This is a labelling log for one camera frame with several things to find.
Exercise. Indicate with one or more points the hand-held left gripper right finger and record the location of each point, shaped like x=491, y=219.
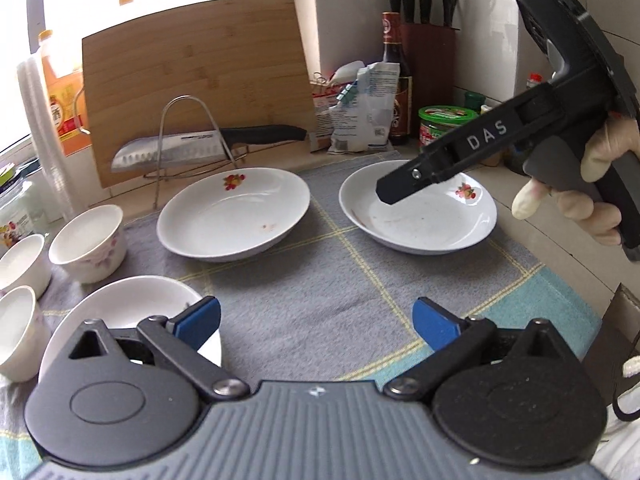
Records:
x=432, y=325

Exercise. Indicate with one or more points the bamboo cutting board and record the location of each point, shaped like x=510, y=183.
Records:
x=200, y=60

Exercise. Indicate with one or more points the green-lidded jar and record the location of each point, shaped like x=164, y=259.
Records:
x=442, y=120

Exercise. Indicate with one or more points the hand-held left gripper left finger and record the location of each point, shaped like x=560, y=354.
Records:
x=200, y=317

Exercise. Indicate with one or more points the glass jar with lid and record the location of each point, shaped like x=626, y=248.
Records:
x=20, y=210

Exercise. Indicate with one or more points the red and white bag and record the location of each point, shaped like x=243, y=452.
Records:
x=322, y=107

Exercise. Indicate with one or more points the white floral bowl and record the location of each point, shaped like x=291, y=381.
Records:
x=17, y=330
x=20, y=265
x=87, y=245

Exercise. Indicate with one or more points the white jacket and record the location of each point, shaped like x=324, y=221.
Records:
x=620, y=452

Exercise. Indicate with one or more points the white plastic bag with clip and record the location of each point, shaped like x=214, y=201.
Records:
x=360, y=115

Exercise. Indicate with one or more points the orange cooking wine bottle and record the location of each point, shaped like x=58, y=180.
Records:
x=62, y=105

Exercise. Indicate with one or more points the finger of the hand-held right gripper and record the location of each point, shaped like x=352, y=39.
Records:
x=450, y=152

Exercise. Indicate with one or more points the person's right hand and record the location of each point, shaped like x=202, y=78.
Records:
x=620, y=140

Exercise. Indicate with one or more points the dark red knife block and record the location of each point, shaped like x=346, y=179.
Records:
x=430, y=60

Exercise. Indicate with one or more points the dark soy sauce bottle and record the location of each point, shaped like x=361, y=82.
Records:
x=402, y=107

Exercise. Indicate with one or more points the grey checked cloth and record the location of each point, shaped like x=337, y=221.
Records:
x=320, y=270

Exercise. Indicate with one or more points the white floral plate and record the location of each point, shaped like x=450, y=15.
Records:
x=125, y=300
x=225, y=220
x=425, y=230

